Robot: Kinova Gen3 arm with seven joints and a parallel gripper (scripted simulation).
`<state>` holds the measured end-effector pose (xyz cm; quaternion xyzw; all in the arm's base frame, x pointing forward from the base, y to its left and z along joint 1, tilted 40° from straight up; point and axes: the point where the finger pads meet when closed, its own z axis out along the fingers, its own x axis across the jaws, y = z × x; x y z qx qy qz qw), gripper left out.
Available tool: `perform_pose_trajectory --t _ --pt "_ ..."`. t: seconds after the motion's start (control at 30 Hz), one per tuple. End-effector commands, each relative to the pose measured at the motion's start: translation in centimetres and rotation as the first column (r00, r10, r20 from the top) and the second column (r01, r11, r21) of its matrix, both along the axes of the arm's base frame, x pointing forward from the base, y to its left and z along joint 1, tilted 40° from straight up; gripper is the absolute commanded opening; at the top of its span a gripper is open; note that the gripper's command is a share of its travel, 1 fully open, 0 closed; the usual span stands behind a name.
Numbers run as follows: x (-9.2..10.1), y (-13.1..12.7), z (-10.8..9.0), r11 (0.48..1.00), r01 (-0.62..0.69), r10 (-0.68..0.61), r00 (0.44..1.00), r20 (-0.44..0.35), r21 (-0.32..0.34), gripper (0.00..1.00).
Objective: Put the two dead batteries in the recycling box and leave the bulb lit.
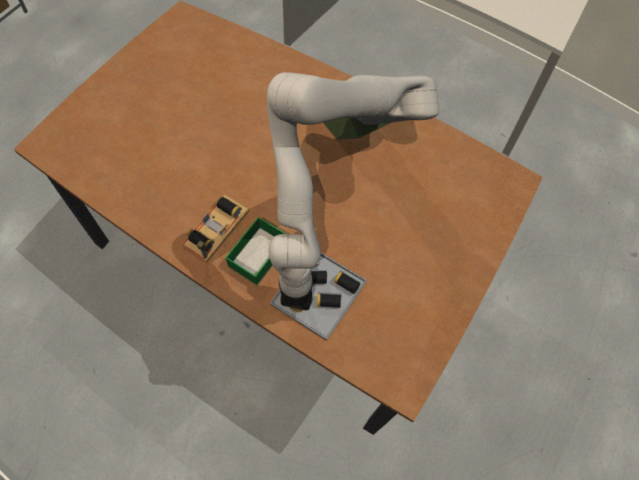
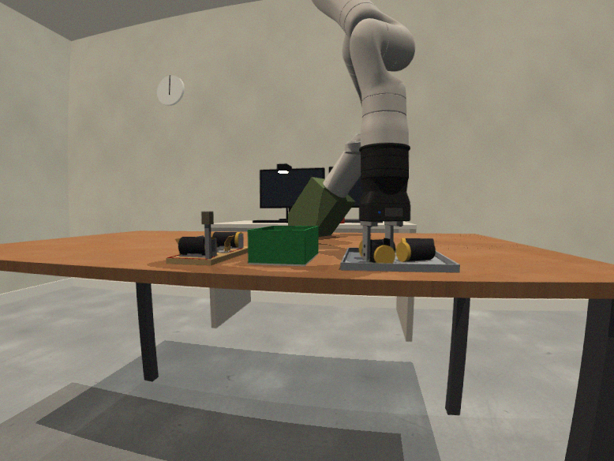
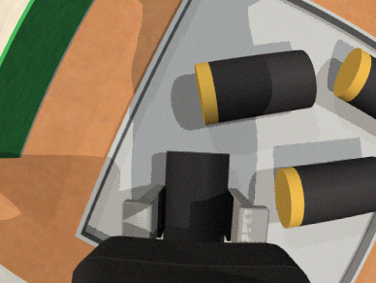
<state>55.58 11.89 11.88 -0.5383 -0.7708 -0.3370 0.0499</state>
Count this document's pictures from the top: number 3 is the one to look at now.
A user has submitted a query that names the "black battery with yellow end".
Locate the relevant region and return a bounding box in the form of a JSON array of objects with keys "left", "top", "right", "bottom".
[
  {"left": 275, "top": 156, "right": 376, "bottom": 229},
  {"left": 195, "top": 49, "right": 317, "bottom": 125},
  {"left": 163, "top": 151, "right": 230, "bottom": 242},
  {"left": 333, "top": 47, "right": 376, "bottom": 119}
]

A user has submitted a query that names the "green open box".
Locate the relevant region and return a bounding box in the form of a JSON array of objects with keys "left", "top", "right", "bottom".
[{"left": 0, "top": 0, "right": 95, "bottom": 158}]

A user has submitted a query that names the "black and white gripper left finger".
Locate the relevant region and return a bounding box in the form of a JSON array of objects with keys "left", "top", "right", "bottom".
[{"left": 122, "top": 185, "right": 167, "bottom": 238}]

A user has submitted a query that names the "light grey tray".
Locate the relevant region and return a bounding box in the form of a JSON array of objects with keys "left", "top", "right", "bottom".
[{"left": 75, "top": 0, "right": 376, "bottom": 283}]

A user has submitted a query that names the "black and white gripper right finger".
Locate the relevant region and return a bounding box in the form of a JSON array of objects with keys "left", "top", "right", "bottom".
[{"left": 224, "top": 188, "right": 269, "bottom": 243}]

